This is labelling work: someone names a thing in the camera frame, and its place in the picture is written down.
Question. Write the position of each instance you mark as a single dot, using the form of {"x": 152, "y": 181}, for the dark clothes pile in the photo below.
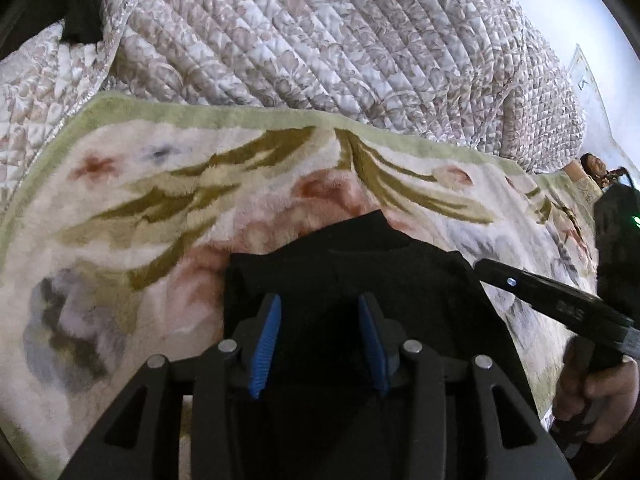
{"x": 82, "y": 19}

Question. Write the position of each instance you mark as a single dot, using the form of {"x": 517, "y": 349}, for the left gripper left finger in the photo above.
{"x": 257, "y": 338}

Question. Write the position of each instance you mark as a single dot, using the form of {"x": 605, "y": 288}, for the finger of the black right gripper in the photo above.
{"x": 570, "y": 306}

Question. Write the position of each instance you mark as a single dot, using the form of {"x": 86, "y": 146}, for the quilted patterned comforter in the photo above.
{"x": 474, "y": 73}

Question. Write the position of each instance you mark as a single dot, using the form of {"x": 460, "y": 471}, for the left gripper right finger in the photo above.
{"x": 383, "y": 338}

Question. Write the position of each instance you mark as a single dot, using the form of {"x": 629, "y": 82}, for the black pants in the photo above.
{"x": 462, "y": 408}

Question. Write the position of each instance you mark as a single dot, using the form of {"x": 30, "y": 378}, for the person lying on bed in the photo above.
{"x": 591, "y": 176}

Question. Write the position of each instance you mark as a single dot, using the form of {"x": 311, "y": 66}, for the right hand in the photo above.
{"x": 617, "y": 388}

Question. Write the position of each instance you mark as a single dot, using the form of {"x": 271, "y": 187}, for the floral fleece blanket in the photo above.
{"x": 114, "y": 246}

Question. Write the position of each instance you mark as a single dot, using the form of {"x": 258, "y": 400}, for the quilted patterned pillow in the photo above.
{"x": 43, "y": 83}

